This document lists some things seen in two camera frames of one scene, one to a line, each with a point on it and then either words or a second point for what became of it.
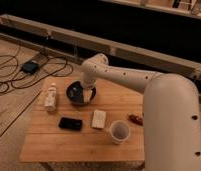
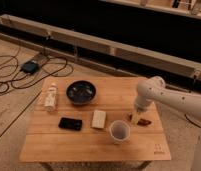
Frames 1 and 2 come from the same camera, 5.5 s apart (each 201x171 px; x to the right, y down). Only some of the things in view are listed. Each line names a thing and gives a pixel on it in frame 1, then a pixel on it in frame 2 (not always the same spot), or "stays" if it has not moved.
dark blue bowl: [75, 94] stays
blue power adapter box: [30, 67] stays
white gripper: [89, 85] → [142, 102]
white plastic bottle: [50, 98] stays
